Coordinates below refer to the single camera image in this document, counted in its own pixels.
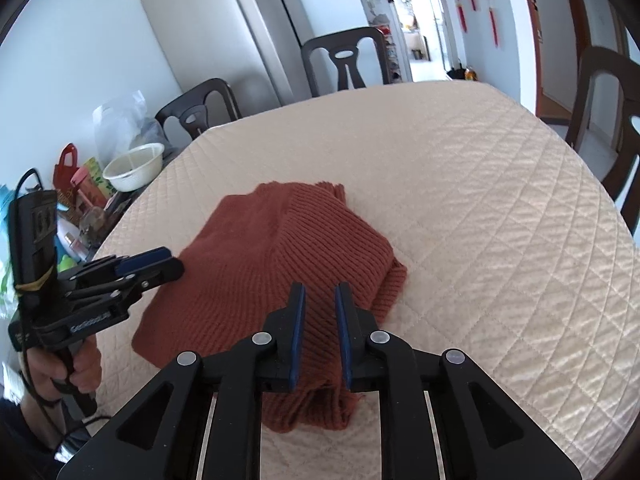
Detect white bowl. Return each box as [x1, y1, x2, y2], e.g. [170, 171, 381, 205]
[102, 142, 166, 193]

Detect red bag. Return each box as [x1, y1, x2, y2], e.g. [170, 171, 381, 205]
[53, 143, 108, 211]

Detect dark plastic chair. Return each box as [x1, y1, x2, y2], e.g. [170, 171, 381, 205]
[154, 78, 244, 144]
[300, 26, 394, 99]

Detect white refrigerator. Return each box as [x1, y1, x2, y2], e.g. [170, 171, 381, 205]
[140, 0, 315, 111]

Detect person's left hand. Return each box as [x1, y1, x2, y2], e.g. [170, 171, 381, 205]
[22, 335, 103, 402]

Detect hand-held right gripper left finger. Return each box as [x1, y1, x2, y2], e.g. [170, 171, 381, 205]
[56, 281, 307, 480]

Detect person's left forearm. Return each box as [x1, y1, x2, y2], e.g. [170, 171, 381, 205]
[0, 392, 66, 466]

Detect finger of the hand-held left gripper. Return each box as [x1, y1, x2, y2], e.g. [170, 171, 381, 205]
[87, 246, 172, 282]
[64, 257, 185, 312]

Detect wooden door frame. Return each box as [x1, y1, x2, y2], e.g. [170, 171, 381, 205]
[517, 0, 588, 122]

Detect beige quilted blanket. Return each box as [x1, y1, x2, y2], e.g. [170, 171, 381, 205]
[92, 80, 637, 480]

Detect clear plastic bag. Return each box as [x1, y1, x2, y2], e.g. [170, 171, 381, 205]
[92, 90, 169, 171]

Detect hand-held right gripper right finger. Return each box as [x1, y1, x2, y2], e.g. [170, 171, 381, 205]
[334, 281, 583, 480]

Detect dark wooden chair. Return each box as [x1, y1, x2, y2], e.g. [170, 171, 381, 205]
[564, 46, 640, 237]

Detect rust knit sweater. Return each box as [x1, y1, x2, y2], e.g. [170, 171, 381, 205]
[132, 180, 408, 433]

